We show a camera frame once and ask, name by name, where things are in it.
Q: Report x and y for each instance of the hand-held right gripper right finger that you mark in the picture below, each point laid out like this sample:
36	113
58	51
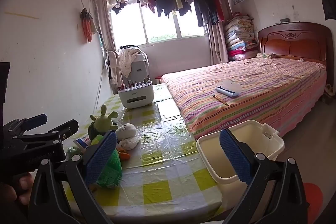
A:
235	158

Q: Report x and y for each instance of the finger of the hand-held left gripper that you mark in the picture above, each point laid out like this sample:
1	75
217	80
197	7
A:
63	129
35	119

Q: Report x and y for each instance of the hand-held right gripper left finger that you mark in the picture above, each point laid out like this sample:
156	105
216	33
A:
101	161

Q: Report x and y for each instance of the white plastic bin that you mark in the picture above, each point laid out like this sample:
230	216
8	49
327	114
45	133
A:
215	150

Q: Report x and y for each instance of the person's left hand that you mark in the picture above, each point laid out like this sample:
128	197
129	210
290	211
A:
24	184

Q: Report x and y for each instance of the green packet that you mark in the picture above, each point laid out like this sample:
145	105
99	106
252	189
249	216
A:
113	170

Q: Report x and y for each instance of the small green object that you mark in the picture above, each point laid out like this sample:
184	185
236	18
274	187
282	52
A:
73	152

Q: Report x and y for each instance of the white plush toy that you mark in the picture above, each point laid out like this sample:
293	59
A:
127	132

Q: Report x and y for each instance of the green plush toy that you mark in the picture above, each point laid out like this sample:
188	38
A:
103	120

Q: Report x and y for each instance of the yellow pencil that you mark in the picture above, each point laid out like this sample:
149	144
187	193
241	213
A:
220	99

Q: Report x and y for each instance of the white desk organizer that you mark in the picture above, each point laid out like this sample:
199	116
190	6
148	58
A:
135	96

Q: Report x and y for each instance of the bed with striped sheet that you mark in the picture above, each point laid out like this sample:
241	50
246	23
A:
262	82

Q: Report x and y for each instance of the bunch of pens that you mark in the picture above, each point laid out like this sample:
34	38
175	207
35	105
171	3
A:
131	82

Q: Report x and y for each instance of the red stool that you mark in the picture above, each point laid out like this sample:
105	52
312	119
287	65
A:
313	197

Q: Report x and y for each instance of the white dotted cloth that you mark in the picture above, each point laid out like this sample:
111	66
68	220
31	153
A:
127	58

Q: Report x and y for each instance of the white appliance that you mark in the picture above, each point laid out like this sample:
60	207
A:
139	69

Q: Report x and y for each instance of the orange hanging cloth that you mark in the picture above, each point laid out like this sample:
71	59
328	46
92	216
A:
86	27

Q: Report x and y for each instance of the floral pillow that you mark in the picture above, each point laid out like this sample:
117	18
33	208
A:
263	55

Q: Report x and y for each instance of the beige curtain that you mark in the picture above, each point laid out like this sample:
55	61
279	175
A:
216	43
103	19

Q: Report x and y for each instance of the cream plush slippers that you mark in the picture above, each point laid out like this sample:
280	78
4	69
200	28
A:
330	89

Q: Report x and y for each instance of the stack of folded quilts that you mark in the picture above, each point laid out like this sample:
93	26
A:
240	35

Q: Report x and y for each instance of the wooden headboard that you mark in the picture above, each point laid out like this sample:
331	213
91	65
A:
291	43

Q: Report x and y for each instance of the window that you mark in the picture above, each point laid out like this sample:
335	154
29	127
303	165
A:
162	27

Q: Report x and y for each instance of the small grey box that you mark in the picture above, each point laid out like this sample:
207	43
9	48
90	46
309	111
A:
283	21

